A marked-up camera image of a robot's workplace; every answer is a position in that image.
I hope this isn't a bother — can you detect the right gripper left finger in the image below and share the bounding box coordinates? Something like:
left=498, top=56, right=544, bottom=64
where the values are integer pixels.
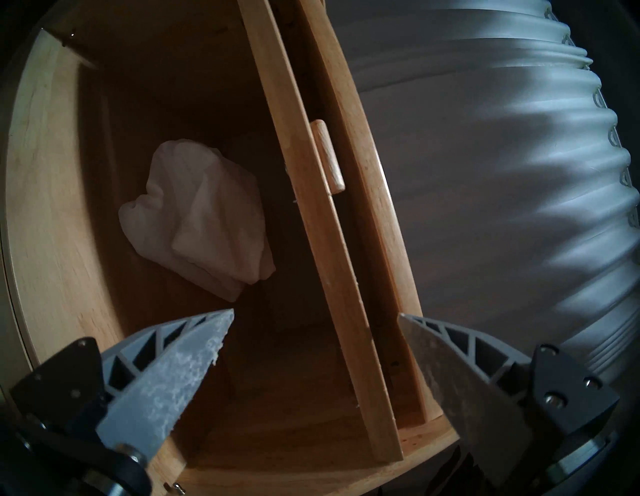
left=12, top=308, right=235, bottom=463

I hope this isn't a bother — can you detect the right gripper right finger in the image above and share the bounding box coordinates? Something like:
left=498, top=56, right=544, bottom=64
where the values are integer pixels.
left=397, top=312, right=621, bottom=488

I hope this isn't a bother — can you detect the white shirt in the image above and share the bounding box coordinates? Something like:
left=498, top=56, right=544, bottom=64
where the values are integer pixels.
left=118, top=139, right=277, bottom=303

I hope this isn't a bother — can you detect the wooden cabinet flip door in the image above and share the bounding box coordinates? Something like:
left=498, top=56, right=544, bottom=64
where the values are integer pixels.
left=237, top=0, right=405, bottom=463

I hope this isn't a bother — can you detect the grey curtain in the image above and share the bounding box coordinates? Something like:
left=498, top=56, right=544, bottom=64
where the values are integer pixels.
left=325, top=0, right=640, bottom=383

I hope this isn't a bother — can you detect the wooden cabinet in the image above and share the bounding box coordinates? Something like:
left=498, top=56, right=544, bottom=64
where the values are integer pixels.
left=0, top=0, right=461, bottom=496

